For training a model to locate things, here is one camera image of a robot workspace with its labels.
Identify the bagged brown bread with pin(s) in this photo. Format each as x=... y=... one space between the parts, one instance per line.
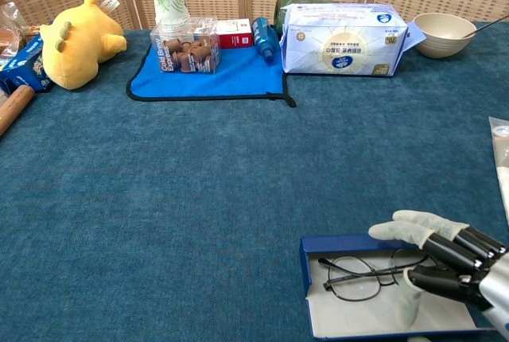
x=10 y=36

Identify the grey blue glasses pouch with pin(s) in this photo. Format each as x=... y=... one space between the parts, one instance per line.
x=358 y=314

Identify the black eyeglasses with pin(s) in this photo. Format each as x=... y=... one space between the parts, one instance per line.
x=350 y=278

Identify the teal table cloth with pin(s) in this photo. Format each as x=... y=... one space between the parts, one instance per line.
x=159 y=199

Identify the blue cloth mat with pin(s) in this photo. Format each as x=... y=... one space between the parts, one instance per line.
x=238 y=79

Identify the yellow plush toy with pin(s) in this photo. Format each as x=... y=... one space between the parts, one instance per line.
x=75 y=47

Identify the small brown box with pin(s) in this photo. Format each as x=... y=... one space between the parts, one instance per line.
x=187 y=55

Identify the bagged white cloth package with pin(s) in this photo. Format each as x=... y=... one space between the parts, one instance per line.
x=502 y=159

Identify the white wet wipes pack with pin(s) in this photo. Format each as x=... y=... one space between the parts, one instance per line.
x=342 y=43

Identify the metal spoon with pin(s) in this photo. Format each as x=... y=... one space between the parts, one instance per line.
x=487 y=28

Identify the red and white box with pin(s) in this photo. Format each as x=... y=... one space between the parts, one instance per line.
x=234 y=36

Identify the wooden rolling pin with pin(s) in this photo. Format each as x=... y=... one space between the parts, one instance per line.
x=14 y=109

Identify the beige bowl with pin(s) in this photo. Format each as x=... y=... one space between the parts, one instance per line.
x=441 y=41

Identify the blue cookie box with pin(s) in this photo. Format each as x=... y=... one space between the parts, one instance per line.
x=26 y=65

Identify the stack of paper cups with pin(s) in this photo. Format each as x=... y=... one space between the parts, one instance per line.
x=169 y=0

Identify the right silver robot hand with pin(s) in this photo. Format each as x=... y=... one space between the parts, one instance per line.
x=457 y=266

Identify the small blue bottle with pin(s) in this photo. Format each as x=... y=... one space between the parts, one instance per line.
x=264 y=37

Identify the green spray bottle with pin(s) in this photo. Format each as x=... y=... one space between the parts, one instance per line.
x=286 y=4

